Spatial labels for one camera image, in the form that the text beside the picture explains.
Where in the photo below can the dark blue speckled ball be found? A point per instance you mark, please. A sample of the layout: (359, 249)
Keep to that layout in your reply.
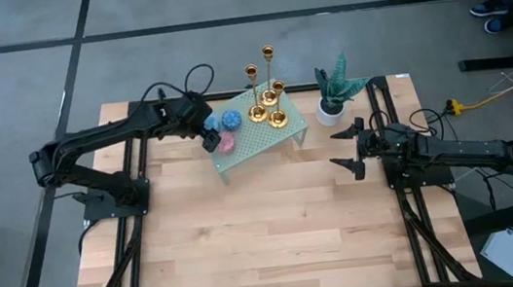
(232, 120)

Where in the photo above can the person's blue shoe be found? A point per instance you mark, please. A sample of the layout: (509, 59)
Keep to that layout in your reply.
(490, 8)
(496, 26)

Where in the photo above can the green perforated metal shelf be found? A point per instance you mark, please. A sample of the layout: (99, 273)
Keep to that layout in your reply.
(256, 144)

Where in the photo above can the black desk leg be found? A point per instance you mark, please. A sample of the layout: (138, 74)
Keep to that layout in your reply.
(496, 62)

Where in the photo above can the white label sticker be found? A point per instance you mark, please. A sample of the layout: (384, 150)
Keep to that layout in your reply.
(402, 75)

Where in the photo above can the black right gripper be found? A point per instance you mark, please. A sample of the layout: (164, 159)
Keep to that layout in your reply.
(366, 149)

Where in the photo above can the short gold candlestick holder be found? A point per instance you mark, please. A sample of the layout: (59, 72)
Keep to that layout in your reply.
(278, 120)

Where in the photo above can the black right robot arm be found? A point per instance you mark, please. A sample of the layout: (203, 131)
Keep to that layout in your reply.
(463, 150)

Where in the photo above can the black aluminium table frame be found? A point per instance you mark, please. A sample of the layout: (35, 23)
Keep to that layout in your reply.
(279, 89)

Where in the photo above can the snake plant in white pot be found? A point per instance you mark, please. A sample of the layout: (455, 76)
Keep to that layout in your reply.
(331, 112)

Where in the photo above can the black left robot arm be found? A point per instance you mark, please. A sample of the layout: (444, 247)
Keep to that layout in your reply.
(89, 134)

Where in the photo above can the pink speckled ball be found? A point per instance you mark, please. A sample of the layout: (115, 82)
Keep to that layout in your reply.
(226, 143)

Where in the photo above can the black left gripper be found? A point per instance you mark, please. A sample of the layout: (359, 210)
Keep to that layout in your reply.
(184, 115)

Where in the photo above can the white printed paper sheet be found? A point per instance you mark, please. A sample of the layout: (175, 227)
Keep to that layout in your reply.
(510, 249)

